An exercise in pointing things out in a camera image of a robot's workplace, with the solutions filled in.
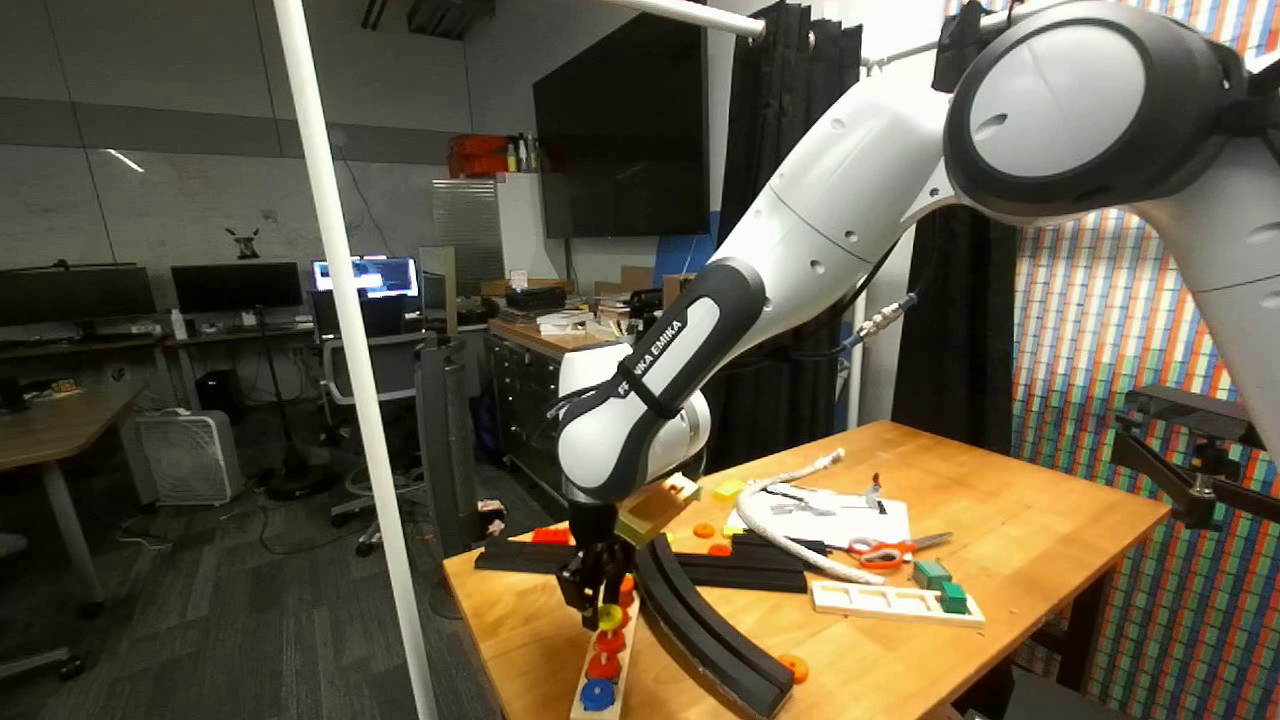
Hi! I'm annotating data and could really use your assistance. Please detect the colourful patterned backdrop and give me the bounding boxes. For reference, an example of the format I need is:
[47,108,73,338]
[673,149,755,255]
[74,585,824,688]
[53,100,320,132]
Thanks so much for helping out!
[1012,0,1280,720]

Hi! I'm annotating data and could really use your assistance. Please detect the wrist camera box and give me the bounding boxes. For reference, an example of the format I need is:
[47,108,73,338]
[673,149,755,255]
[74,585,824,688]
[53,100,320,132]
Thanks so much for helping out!
[613,467,704,548]

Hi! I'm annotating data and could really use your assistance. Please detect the red storage box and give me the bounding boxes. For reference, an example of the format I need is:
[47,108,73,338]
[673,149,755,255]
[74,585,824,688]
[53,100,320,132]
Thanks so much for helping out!
[448,132,510,182]

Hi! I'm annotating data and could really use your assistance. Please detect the grey upright panel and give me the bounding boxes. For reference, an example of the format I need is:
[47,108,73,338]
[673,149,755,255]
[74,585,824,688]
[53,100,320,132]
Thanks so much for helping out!
[410,323,486,555]

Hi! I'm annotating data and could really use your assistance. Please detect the white cabinet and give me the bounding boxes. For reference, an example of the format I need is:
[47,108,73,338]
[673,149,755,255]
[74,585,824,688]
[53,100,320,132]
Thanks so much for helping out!
[427,171,564,292]

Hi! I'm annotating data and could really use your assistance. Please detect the white frame pole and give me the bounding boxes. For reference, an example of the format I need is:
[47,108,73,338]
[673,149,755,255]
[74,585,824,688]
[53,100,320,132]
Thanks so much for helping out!
[268,0,439,720]

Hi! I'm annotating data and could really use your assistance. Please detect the white paper sheet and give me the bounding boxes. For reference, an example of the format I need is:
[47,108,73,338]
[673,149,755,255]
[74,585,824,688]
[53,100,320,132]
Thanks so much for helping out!
[764,483,914,580]

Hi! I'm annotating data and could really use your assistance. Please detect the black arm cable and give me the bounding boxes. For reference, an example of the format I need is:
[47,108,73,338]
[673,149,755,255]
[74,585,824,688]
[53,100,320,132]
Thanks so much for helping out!
[836,283,926,357]

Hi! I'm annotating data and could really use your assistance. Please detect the wooden peg rack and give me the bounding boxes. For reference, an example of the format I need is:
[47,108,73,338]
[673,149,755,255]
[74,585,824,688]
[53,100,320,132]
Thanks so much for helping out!
[567,576,646,720]

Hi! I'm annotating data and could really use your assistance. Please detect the black computer monitor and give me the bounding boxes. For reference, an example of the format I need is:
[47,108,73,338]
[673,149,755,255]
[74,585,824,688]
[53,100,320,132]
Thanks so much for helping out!
[169,259,306,315]
[0,259,158,328]
[306,252,425,306]

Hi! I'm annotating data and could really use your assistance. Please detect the black curtain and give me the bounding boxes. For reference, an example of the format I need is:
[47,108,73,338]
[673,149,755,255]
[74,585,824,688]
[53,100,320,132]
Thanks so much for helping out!
[893,0,1029,457]
[697,0,867,473]

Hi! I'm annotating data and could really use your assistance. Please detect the wooden office desk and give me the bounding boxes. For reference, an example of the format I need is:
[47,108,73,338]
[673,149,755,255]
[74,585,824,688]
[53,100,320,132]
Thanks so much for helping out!
[0,378,145,618]

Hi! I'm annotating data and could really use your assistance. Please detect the large black wall screen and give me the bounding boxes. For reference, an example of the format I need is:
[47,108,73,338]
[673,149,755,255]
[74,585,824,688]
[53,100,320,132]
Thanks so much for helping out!
[530,11,713,244]

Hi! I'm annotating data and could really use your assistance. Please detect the white horizontal bar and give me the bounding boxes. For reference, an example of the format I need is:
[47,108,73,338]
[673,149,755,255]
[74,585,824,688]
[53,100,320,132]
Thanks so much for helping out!
[602,0,771,40]

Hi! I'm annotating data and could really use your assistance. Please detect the workbench drawer cabinet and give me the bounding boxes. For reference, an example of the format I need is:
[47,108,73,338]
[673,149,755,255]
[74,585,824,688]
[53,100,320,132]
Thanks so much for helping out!
[485,315,631,516]

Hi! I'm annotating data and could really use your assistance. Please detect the white rope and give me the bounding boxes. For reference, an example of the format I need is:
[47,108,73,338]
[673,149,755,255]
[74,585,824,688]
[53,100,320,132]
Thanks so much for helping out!
[732,449,852,580]

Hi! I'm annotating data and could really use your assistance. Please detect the curved black track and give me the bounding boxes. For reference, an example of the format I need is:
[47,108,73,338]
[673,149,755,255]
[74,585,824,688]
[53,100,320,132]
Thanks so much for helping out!
[631,529,798,720]

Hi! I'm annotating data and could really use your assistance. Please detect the white box fan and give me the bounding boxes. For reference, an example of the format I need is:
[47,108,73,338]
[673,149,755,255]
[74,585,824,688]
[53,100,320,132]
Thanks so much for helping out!
[118,405,248,511]

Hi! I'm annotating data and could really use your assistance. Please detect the long straight black track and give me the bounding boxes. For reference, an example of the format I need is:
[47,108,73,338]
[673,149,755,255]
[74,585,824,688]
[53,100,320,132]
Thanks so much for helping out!
[470,532,816,596]

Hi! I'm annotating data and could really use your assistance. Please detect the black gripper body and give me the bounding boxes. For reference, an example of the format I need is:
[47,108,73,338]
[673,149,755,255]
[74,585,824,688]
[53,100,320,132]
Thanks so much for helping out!
[564,496,639,572]

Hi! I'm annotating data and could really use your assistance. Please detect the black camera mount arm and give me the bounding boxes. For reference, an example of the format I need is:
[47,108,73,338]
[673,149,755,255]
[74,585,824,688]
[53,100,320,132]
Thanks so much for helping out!
[1113,386,1280,532]

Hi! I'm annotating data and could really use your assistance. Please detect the orange handled scissors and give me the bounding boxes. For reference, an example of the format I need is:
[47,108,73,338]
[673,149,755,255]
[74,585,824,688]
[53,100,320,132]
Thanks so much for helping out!
[796,529,955,580]

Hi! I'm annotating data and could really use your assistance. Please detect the short black track piece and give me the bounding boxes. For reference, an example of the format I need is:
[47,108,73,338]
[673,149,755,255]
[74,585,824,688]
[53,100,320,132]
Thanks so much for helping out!
[724,529,816,567]

